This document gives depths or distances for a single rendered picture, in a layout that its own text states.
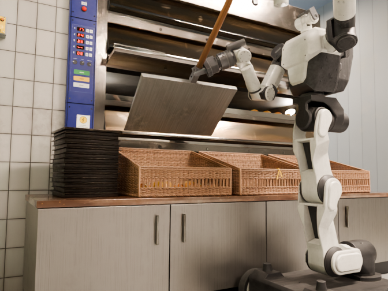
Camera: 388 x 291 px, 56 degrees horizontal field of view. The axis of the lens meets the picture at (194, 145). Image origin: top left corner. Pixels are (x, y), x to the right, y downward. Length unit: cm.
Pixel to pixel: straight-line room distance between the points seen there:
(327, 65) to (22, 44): 161
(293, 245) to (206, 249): 60
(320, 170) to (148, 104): 91
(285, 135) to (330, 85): 116
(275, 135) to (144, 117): 129
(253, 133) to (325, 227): 113
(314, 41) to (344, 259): 104
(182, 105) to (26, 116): 85
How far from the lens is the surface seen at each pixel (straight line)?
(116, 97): 233
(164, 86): 186
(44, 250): 168
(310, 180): 189
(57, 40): 233
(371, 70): 509
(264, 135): 286
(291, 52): 197
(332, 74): 193
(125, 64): 237
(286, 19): 327
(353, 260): 201
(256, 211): 211
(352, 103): 520
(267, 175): 222
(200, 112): 206
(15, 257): 223
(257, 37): 299
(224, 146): 263
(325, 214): 187
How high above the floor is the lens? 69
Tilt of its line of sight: 5 degrees up
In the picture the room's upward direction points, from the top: 1 degrees clockwise
